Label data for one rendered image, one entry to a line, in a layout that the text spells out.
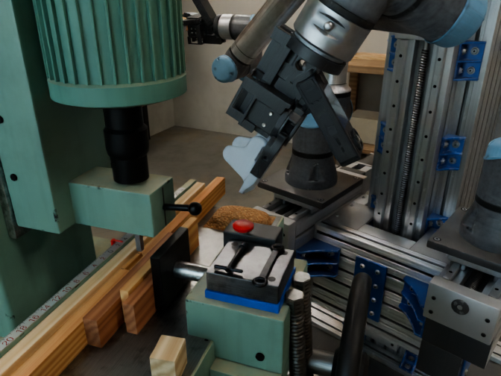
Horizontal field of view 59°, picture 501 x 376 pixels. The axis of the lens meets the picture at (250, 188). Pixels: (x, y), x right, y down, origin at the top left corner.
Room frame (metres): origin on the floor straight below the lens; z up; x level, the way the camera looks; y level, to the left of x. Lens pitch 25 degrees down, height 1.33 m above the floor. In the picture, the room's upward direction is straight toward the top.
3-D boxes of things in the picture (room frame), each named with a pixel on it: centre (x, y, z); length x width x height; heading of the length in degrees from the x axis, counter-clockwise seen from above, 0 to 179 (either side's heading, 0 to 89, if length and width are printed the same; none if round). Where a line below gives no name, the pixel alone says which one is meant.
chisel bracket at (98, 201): (0.60, 0.19, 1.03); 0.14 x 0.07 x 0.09; 71
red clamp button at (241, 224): (0.54, 0.01, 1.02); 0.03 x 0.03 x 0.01
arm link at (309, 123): (1.18, -0.18, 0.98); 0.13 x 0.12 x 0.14; 153
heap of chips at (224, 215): (0.77, 0.02, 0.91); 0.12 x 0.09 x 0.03; 71
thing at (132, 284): (0.58, 0.14, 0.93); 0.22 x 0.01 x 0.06; 161
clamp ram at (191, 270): (0.53, 0.09, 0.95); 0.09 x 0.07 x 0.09; 161
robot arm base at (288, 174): (1.18, -0.18, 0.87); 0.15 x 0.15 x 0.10
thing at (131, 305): (0.54, 0.13, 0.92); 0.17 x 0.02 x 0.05; 161
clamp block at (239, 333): (0.50, 0.00, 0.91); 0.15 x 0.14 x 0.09; 161
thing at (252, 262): (0.51, 0.00, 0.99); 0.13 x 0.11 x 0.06; 161
